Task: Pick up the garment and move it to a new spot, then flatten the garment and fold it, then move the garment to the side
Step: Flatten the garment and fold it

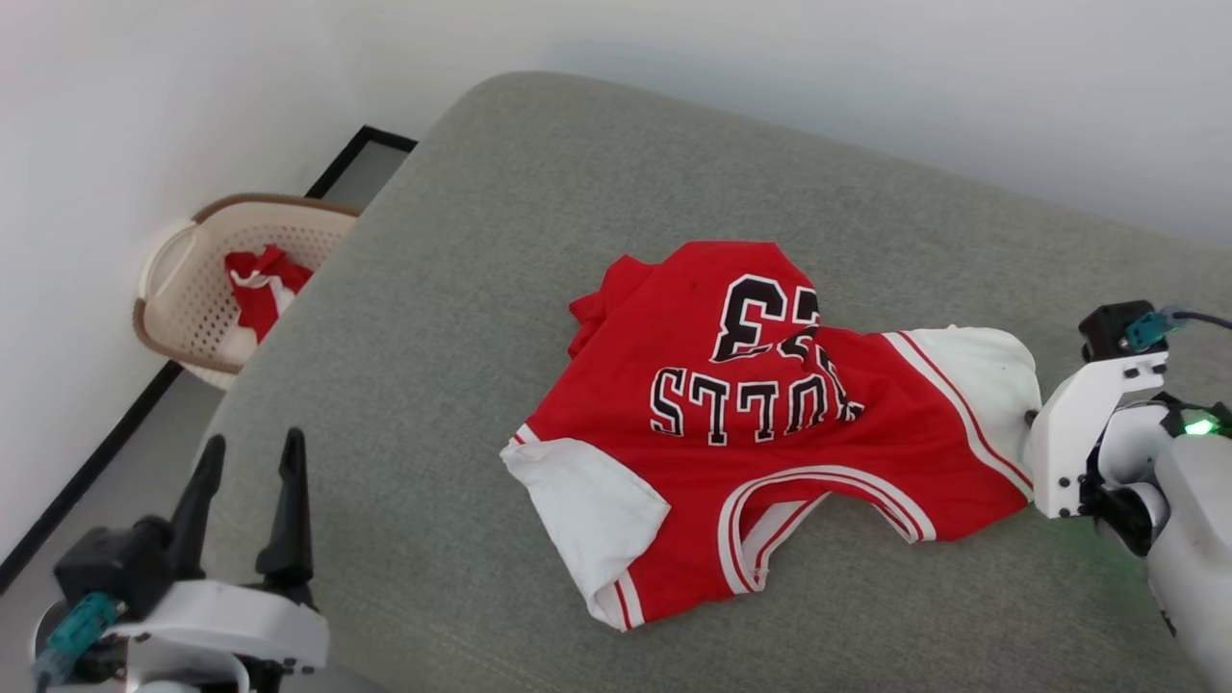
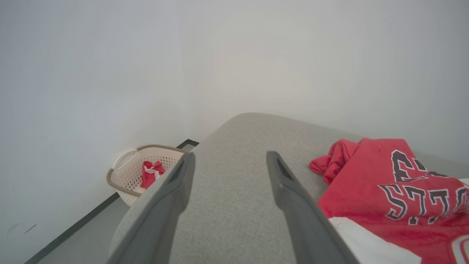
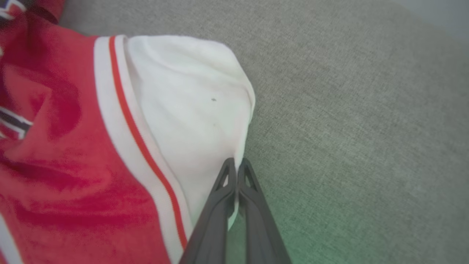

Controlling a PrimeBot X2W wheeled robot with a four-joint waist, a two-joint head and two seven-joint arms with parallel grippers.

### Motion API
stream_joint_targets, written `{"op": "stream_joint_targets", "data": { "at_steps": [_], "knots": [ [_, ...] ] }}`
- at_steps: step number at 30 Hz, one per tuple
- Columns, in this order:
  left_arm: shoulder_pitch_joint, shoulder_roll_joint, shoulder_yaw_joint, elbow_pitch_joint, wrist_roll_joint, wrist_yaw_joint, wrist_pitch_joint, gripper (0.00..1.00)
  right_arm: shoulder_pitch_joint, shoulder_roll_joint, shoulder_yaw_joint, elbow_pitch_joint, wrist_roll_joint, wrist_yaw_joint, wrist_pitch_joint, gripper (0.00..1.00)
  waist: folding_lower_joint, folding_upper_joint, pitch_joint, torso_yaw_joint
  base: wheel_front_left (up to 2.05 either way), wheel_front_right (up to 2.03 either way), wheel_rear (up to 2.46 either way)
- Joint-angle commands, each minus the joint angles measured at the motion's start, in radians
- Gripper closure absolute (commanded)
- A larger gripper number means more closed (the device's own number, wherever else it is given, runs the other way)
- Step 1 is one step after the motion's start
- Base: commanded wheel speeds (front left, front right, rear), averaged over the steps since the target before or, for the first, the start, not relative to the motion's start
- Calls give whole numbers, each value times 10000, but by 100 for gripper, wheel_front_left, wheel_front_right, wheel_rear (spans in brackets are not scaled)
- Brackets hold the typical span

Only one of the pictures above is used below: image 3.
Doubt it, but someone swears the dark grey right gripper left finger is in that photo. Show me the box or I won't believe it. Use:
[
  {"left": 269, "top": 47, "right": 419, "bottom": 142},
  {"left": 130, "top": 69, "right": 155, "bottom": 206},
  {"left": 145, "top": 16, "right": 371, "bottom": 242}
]
[{"left": 179, "top": 158, "right": 238, "bottom": 264}]

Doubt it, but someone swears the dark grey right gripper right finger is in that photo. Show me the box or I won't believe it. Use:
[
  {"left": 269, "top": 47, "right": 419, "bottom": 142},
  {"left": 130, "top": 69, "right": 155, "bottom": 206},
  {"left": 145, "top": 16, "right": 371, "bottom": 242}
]
[{"left": 237, "top": 158, "right": 292, "bottom": 264}]

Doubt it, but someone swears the red and white shirt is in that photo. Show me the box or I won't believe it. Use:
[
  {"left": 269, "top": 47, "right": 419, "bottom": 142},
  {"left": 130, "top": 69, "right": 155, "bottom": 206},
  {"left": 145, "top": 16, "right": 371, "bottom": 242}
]
[{"left": 0, "top": 0, "right": 256, "bottom": 264}]

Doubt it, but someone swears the grey fabric sofa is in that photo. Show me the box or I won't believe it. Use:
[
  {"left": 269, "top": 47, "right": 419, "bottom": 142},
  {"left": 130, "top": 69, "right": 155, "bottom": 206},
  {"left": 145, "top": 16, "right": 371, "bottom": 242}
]
[{"left": 59, "top": 0, "right": 469, "bottom": 264}]

